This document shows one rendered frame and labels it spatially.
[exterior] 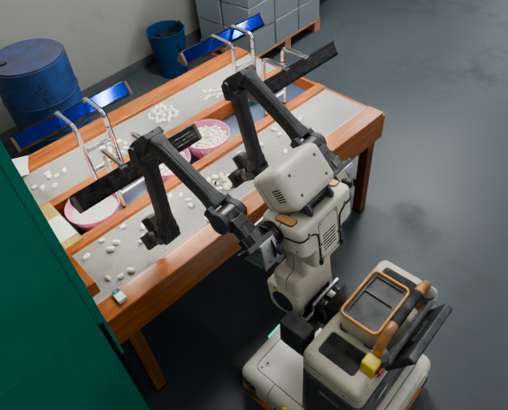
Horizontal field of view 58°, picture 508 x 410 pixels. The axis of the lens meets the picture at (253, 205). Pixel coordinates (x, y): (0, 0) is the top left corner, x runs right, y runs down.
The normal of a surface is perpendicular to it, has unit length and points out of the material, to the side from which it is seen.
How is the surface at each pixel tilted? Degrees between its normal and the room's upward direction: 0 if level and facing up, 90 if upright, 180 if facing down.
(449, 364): 0
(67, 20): 90
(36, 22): 90
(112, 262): 0
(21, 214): 90
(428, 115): 0
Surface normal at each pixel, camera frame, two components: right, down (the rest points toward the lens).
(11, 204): 0.70, 0.48
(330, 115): -0.07, -0.69
